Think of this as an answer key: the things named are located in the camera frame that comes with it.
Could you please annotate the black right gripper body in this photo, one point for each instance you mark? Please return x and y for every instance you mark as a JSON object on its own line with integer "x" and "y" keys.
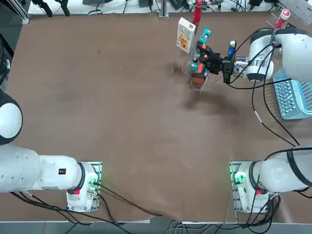
{"x": 229, "y": 59}

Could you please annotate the orange black barcode scanner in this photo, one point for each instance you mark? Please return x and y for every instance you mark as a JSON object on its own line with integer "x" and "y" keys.
{"x": 202, "y": 67}

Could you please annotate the white yellow cookie box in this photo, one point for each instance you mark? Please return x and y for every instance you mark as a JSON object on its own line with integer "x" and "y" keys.
{"x": 185, "y": 34}

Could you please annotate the red Coca-Cola bottle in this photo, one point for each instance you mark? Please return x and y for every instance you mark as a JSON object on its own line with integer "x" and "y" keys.
{"x": 197, "y": 14}

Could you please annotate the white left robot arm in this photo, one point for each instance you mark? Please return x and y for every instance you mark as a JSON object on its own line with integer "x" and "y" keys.
{"x": 48, "y": 175}

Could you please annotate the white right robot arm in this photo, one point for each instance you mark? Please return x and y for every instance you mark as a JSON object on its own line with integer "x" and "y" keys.
{"x": 292, "y": 48}

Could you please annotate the light blue shopping basket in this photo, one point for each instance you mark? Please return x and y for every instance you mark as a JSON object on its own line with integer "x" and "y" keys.
{"x": 292, "y": 107}

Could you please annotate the blue Oreo cookie box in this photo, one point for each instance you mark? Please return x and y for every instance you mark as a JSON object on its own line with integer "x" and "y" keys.
{"x": 206, "y": 72}

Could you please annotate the teal snack packet orange print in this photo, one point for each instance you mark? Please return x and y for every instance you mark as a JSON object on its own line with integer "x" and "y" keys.
{"x": 193, "y": 64}

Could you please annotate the teal snack packet cartoon girl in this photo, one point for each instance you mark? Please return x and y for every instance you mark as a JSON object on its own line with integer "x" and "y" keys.
{"x": 206, "y": 34}

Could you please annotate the red lid canister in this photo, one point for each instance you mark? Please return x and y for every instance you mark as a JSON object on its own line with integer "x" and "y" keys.
{"x": 284, "y": 14}

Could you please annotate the grey perforated metal strip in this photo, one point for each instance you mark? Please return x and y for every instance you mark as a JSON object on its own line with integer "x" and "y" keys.
{"x": 299, "y": 12}

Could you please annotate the metal mounting plate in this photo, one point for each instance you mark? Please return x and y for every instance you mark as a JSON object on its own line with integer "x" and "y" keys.
{"x": 99, "y": 168}
{"x": 232, "y": 185}

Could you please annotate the black stand leg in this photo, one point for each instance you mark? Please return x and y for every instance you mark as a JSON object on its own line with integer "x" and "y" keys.
{"x": 45, "y": 7}
{"x": 64, "y": 7}

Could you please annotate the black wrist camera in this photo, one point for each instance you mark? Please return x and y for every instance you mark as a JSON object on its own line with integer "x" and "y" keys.
{"x": 227, "y": 75}

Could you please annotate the aluminium frame post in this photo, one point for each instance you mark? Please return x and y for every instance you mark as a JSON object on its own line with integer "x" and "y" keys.
{"x": 163, "y": 8}

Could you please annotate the aluminium frame rail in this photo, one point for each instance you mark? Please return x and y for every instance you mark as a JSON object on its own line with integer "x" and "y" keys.
{"x": 22, "y": 12}

